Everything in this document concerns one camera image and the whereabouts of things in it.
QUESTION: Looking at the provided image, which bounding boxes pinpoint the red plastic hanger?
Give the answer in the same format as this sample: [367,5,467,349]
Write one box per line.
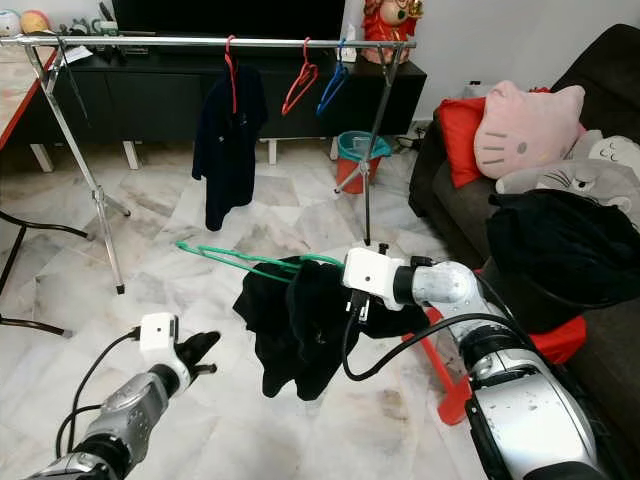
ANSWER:
[223,36,241,116]
[282,38,319,116]

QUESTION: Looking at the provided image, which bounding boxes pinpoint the small electronic gadgets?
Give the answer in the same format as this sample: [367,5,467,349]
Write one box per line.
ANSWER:
[75,5,131,39]

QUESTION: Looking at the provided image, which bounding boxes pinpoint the white round plush toy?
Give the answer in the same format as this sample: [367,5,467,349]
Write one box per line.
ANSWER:
[0,10,23,39]

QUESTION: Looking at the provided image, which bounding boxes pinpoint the black t-shirt green print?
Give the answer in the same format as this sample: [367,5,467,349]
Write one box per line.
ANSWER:
[235,258,431,401]

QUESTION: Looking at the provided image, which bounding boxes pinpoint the dark metal chair frame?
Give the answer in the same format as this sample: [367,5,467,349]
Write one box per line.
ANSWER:
[0,208,96,336]

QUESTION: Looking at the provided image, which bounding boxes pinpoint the red plastic stool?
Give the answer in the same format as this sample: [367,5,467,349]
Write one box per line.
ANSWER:
[415,305,589,426]

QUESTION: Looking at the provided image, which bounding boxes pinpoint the red laughing buddha statue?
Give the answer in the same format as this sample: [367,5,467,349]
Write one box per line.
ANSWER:
[360,0,423,66]

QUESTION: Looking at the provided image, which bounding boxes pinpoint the green plastic hanger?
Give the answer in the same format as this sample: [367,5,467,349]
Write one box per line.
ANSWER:
[175,240,346,284]

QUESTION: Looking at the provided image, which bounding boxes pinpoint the grey totoro pillow closed eyes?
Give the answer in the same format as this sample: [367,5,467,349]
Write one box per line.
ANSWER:
[568,130,640,171]

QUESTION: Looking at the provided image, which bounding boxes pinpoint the navy blue shirt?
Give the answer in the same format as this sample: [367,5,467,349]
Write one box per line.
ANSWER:
[192,63,269,233]

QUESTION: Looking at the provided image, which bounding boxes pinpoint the dark grey fabric sofa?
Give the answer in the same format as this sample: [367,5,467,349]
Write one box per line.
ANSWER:
[408,22,640,471]

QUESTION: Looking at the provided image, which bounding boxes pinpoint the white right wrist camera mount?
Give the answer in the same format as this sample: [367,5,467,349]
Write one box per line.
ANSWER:
[342,247,401,306]

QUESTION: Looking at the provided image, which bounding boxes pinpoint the orange bucket teal liner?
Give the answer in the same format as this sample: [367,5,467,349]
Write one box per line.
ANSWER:
[335,130,393,194]

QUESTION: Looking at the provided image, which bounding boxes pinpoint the pink cat face pillow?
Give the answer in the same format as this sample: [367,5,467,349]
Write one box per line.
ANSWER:
[473,80,586,179]

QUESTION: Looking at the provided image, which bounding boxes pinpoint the blue plastic hanger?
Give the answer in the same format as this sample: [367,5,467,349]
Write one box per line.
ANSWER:
[315,40,351,116]

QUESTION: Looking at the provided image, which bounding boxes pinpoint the pink marble dining table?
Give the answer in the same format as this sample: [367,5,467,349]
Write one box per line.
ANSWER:
[0,48,56,146]

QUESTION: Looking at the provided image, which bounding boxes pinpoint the grey totoro pillow open eyes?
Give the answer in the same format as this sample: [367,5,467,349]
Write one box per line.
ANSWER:
[495,158,640,216]

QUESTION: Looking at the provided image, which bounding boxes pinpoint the orange round plush toy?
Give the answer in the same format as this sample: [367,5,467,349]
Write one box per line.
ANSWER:
[20,10,51,36]

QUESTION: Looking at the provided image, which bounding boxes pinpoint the black garment pile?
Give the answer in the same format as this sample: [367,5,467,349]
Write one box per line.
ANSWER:
[485,188,640,336]

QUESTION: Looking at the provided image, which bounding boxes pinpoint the silver metal clothes rack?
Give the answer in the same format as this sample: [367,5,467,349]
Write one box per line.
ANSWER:
[0,35,419,297]

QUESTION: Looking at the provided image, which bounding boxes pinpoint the red cushion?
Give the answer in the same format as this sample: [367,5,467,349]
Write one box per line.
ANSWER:
[435,88,551,189]

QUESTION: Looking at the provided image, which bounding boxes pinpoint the black flat screen television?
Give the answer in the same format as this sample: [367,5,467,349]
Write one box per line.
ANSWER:
[110,0,348,41]

